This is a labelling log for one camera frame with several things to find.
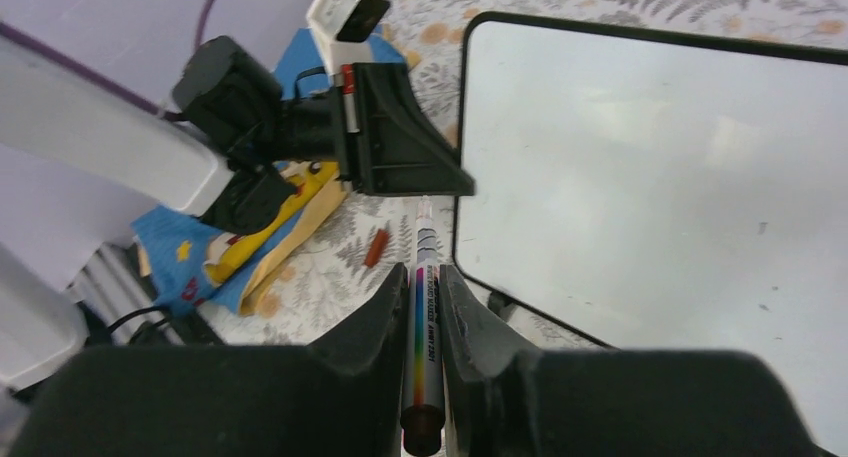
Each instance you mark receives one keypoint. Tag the black framed whiteboard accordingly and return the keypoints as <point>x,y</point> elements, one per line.
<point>659,189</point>

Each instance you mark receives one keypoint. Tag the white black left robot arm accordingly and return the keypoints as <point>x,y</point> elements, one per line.
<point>255,161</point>

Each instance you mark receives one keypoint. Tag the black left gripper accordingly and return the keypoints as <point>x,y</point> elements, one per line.
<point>401,152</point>

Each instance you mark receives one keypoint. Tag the blue cartoon cloth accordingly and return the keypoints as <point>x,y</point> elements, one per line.
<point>191,263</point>

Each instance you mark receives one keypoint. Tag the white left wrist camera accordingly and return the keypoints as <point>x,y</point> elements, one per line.
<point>340,29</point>

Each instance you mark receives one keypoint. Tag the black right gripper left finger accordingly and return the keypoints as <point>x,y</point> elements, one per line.
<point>337,396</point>

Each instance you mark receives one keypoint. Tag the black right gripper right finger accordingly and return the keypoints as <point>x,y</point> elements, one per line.
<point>508,397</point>

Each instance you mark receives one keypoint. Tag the brown marker cap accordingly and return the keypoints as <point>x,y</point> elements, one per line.
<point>376,248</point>

